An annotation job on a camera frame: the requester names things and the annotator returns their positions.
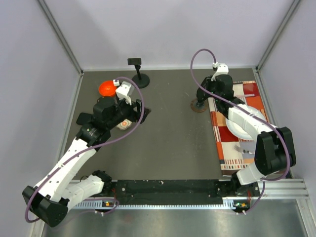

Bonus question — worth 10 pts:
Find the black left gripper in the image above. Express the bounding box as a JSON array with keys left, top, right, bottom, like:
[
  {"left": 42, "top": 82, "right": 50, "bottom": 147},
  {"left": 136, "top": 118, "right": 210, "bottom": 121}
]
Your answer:
[{"left": 107, "top": 96, "right": 151, "bottom": 129}]

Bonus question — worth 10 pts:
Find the black smartphone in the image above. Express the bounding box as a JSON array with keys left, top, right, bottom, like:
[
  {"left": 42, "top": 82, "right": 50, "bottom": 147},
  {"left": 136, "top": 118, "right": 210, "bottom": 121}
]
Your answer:
[
  {"left": 196, "top": 88, "right": 208, "bottom": 107},
  {"left": 76, "top": 113, "right": 95, "bottom": 126}
]

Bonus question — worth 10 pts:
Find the black camera stand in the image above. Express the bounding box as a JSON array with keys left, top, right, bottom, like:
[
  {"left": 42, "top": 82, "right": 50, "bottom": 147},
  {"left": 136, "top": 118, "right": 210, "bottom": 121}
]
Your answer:
[{"left": 127, "top": 58, "right": 150, "bottom": 88}]

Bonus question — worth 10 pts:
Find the grey metal phone stand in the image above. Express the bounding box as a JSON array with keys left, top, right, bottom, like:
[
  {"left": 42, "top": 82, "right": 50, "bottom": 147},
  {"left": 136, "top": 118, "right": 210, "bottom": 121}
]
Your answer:
[{"left": 190, "top": 98, "right": 207, "bottom": 113}]

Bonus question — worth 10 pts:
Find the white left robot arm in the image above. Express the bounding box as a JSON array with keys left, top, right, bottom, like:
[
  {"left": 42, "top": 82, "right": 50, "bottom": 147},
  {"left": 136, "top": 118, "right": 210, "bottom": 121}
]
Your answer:
[{"left": 22, "top": 97, "right": 151, "bottom": 227}]

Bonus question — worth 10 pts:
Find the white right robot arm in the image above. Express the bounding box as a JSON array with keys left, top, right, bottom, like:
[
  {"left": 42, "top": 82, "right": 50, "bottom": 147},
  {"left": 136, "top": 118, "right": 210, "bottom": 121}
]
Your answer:
[{"left": 197, "top": 75, "right": 296, "bottom": 196}]

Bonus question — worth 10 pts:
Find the patterned floral small bowl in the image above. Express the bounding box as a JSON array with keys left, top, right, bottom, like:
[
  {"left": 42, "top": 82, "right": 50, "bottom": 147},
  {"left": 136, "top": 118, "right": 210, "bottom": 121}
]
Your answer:
[{"left": 117, "top": 119, "right": 132, "bottom": 130}]

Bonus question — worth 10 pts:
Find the orange bowl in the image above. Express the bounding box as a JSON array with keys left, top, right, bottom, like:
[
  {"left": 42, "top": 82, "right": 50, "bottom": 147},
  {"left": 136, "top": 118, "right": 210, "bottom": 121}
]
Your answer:
[{"left": 98, "top": 80, "right": 117, "bottom": 97}]

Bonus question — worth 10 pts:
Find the white plate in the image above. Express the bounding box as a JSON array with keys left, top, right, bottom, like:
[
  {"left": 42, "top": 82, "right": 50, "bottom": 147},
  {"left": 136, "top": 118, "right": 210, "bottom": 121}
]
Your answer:
[{"left": 225, "top": 105, "right": 267, "bottom": 141}]

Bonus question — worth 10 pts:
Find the colourful patchwork placemat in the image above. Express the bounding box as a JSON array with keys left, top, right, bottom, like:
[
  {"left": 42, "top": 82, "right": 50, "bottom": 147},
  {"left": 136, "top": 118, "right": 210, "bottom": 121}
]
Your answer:
[{"left": 208, "top": 81, "right": 269, "bottom": 176}]

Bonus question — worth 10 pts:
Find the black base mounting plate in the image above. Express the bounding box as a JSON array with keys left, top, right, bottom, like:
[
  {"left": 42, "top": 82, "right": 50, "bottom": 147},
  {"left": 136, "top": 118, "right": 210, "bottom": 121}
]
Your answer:
[{"left": 93, "top": 180, "right": 259, "bottom": 205}]

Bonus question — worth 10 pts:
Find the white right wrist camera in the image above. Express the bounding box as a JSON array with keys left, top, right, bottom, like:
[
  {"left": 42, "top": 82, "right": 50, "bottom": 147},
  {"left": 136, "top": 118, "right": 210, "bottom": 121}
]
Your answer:
[{"left": 211, "top": 62, "right": 229, "bottom": 81}]

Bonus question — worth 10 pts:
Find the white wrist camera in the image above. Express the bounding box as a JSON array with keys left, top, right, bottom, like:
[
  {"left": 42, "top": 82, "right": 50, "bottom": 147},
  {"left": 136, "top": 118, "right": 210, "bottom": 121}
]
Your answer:
[
  {"left": 211, "top": 62, "right": 229, "bottom": 81},
  {"left": 116, "top": 81, "right": 135, "bottom": 105}
]

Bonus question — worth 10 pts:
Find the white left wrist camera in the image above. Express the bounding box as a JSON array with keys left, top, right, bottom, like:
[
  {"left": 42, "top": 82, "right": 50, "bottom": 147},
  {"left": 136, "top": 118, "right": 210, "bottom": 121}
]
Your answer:
[{"left": 116, "top": 81, "right": 135, "bottom": 105}]

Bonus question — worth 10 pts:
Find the fork with pink handle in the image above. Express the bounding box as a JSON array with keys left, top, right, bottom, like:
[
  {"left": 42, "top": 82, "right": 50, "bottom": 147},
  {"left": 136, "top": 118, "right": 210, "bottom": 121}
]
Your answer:
[{"left": 234, "top": 145, "right": 255, "bottom": 155}]

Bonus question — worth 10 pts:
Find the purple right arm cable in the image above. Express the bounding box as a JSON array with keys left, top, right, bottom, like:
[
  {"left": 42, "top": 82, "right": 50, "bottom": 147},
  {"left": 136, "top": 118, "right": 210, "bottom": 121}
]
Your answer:
[{"left": 190, "top": 48, "right": 291, "bottom": 215}]

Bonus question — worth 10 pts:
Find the grey slotted cable duct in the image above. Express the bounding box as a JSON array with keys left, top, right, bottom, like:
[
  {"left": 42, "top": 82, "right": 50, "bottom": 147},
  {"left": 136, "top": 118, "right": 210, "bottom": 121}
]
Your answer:
[{"left": 74, "top": 199, "right": 250, "bottom": 210}]

